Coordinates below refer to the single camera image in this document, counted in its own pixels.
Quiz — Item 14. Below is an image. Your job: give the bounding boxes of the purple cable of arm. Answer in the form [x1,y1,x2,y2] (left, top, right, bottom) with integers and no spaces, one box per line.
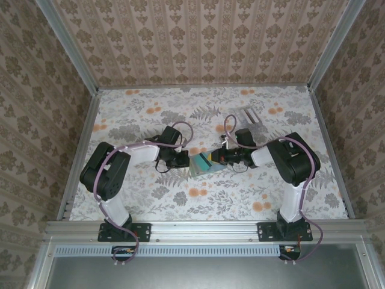
[224,113,325,266]
[94,120,194,268]

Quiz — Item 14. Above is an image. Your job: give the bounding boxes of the aluminium right frame post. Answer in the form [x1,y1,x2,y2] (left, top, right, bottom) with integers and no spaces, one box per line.
[307,0,360,91]

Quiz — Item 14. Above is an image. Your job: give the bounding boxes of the white slotted cable duct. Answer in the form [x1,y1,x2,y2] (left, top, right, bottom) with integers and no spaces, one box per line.
[55,244,283,257]

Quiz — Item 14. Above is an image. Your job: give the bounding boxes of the aluminium front rail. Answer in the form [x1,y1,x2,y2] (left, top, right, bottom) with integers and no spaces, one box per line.
[45,219,369,243]

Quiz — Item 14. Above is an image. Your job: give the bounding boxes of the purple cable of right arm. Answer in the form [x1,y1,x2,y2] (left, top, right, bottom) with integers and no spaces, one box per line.
[224,113,325,266]

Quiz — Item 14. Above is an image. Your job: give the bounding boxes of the thin black cable right gripper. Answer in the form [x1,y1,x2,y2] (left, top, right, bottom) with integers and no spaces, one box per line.
[230,162,251,175]

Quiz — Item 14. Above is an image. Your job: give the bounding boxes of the thin black cable gripper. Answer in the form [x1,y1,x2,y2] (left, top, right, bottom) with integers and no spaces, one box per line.
[230,162,251,175]
[154,158,171,175]

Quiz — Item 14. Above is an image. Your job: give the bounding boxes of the aluminium left frame post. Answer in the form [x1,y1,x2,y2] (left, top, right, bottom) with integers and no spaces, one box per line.
[33,0,100,95]

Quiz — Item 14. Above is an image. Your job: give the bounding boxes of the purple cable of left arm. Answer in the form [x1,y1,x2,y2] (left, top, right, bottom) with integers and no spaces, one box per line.
[94,120,194,268]

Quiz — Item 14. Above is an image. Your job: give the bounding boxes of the thin black cable left gripper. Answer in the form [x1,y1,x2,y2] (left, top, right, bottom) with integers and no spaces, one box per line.
[154,158,171,175]

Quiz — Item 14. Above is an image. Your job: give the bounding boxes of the aluminium left side rail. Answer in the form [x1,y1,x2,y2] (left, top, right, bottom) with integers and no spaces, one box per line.
[56,90,101,222]

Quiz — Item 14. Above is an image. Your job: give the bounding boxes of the aluminium right side rail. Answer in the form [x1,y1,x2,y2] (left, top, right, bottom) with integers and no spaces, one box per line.
[309,87,356,220]

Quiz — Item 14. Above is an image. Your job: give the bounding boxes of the black connector box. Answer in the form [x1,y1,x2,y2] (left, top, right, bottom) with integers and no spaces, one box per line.
[279,244,302,260]
[111,245,137,261]

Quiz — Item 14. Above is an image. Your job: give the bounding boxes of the aluminium rail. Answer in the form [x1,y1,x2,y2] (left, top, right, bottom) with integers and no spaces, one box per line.
[45,219,369,243]
[56,90,101,222]
[309,87,356,220]

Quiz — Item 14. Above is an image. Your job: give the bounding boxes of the aluminium frame post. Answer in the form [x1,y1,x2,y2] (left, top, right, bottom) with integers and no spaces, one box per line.
[33,0,100,95]
[307,0,360,91]

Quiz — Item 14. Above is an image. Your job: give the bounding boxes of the grey metal sheet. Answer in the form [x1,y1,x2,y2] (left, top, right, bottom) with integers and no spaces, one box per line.
[45,255,371,289]

